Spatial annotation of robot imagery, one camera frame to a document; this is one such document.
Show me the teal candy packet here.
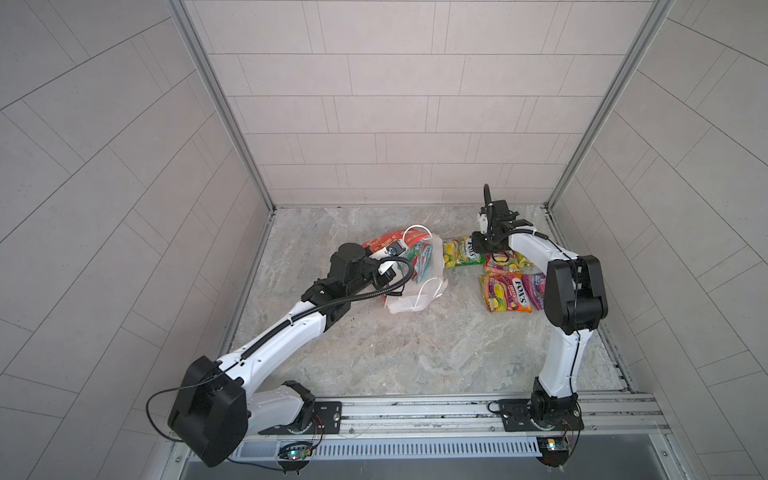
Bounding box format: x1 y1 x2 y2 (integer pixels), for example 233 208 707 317
406 241 433 283

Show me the right aluminium corner post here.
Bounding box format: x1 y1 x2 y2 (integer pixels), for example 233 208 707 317
545 0 675 212

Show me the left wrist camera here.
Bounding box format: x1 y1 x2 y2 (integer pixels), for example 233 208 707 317
385 239 408 257

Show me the orange Fox's candy packet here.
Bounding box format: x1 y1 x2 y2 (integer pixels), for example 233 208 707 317
484 251 534 272

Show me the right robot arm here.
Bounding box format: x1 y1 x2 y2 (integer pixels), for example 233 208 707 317
471 185 608 432

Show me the left aluminium corner post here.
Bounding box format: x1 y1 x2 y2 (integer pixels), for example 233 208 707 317
166 0 276 212

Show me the right circuit board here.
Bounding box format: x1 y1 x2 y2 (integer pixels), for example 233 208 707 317
536 437 571 468

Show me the red paper gift bag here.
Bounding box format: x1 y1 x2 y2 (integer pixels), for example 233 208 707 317
362 224 448 314

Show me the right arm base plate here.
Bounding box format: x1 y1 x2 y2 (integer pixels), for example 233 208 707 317
497 397 584 432

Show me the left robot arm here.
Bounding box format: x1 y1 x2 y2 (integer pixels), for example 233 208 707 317
167 239 414 467

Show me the green Fox's candy packet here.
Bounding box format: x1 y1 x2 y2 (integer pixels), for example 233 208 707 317
443 236 485 269

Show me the left green circuit board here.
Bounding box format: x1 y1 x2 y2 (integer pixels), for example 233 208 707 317
277 441 314 462

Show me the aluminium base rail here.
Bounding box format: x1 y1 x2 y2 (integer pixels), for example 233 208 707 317
167 392 670 442

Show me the aluminium corner post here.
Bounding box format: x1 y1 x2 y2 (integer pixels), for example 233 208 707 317
166 0 276 212
545 0 675 212

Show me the purple pink candy packet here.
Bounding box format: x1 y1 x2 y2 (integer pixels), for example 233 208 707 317
522 273 546 311

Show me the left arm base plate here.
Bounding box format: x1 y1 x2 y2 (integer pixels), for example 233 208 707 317
258 401 342 435

